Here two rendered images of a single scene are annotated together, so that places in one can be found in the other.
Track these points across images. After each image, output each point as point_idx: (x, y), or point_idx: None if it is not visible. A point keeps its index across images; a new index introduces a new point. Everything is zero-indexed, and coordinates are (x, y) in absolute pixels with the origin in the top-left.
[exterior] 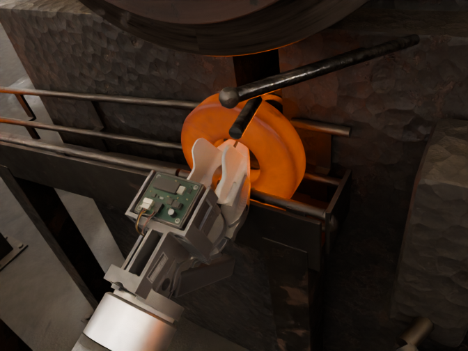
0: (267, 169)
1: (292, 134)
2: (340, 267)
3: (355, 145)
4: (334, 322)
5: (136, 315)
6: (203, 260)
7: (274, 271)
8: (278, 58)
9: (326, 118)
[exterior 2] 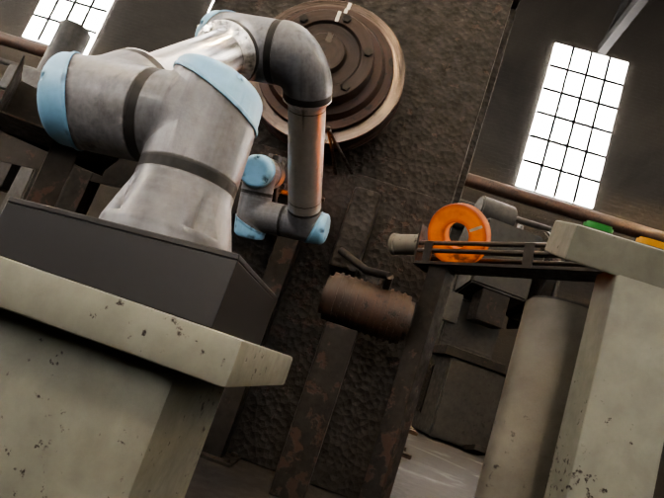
0: None
1: None
2: (293, 283)
3: (323, 207)
4: (271, 340)
5: (280, 163)
6: (284, 185)
7: (282, 238)
8: None
9: None
